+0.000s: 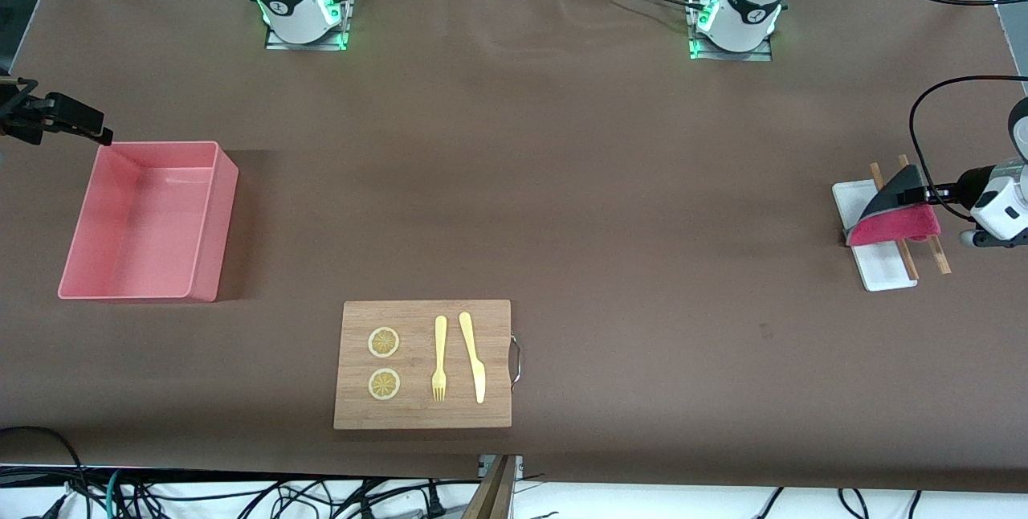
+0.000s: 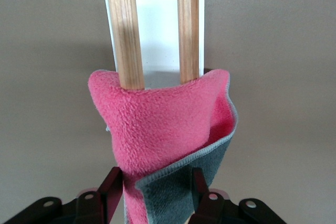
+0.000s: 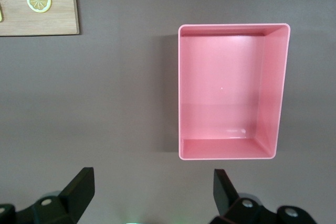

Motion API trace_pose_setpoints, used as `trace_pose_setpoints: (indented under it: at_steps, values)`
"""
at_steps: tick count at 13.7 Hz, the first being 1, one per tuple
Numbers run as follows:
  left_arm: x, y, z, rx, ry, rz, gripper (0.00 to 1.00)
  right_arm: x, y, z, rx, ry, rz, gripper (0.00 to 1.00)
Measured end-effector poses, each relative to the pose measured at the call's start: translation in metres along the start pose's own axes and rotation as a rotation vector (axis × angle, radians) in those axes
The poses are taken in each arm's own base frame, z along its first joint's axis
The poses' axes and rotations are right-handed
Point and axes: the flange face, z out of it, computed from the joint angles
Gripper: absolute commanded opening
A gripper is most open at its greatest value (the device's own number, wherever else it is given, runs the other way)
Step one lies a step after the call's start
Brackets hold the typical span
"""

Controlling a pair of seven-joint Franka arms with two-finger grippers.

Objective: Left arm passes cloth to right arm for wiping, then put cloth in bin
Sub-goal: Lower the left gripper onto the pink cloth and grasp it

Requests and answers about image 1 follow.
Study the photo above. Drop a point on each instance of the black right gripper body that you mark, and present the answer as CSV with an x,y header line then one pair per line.
x,y
32,112

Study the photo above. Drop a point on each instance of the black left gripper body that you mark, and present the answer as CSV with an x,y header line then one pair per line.
x,y
970,181

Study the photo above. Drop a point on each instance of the red and grey cloth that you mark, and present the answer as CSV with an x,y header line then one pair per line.
x,y
891,226

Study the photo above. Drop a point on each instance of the wooden stick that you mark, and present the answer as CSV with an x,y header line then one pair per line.
x,y
907,258
940,258

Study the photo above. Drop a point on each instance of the white rectangular tray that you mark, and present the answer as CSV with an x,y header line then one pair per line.
x,y
883,266

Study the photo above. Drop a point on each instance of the pink plastic bin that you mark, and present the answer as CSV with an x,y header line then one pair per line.
x,y
136,246

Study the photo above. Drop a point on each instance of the lemon slice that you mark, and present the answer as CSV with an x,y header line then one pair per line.
x,y
383,342
384,384

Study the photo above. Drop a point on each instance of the yellow plastic fork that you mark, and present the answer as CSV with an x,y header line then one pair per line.
x,y
439,358

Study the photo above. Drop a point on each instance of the wooden cutting board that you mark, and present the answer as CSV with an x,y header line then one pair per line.
x,y
418,414

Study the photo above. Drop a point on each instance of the yellow plastic knife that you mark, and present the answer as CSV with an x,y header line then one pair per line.
x,y
474,358

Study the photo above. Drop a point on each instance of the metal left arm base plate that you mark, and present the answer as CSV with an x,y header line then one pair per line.
x,y
731,56

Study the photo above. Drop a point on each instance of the small metal bracket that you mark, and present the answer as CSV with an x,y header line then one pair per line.
x,y
518,467

